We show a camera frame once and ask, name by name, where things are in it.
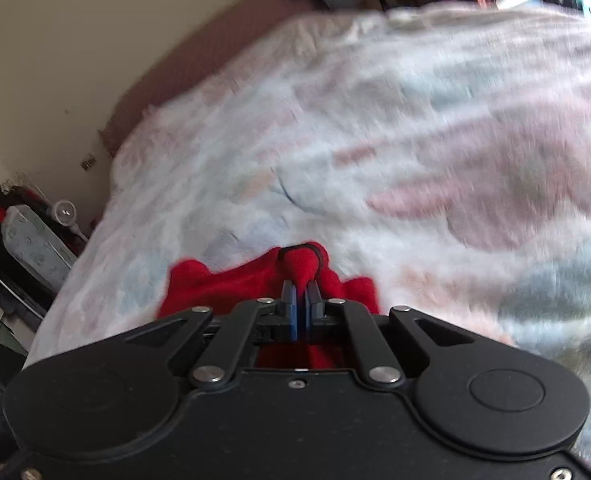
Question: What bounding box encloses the red knit garment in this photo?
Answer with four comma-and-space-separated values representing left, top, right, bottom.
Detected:
158, 242, 378, 370

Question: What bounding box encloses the white coat rack with clothes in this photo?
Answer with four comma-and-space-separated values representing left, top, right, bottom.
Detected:
0, 184, 85, 330

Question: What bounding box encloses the white floral fleece blanket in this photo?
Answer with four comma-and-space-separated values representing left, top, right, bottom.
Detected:
30, 4, 591, 467

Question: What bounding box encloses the small white fan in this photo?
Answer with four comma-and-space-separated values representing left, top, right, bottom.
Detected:
50, 200, 88, 243

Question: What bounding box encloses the pink headboard cushion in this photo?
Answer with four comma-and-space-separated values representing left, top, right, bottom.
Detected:
99, 0, 326, 157

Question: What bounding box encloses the wall power socket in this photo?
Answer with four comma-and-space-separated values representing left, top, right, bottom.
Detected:
80, 155, 97, 171

